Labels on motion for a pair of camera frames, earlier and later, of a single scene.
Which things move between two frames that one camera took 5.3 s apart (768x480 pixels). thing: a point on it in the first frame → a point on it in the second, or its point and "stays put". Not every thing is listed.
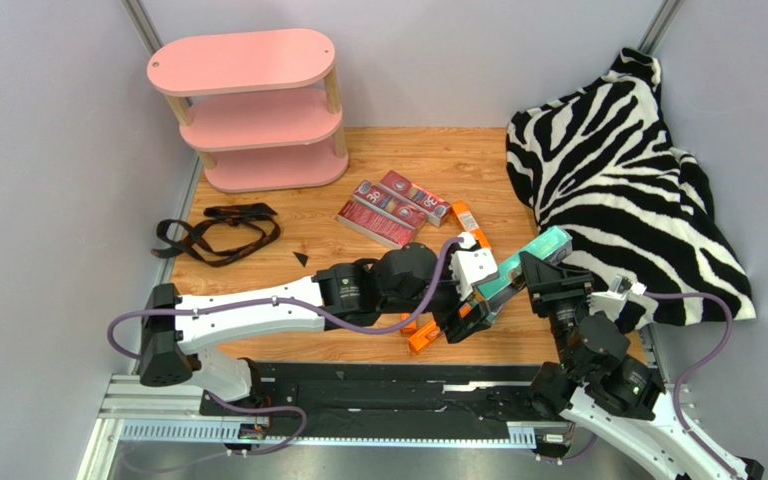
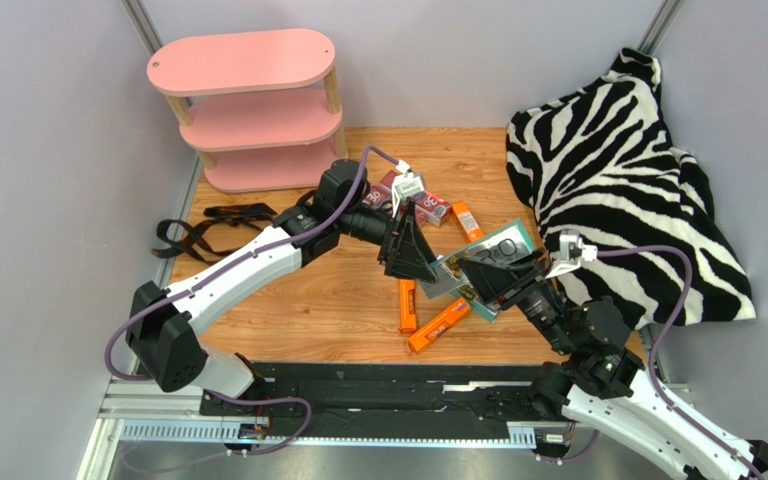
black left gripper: x=451 y=321 → x=405 y=254
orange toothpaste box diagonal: x=423 y=336 stays put
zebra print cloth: x=598 y=171 stays put
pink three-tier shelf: x=257 y=105 stays put
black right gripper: x=558 y=291 → x=517 y=288
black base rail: x=314 y=397 stays put
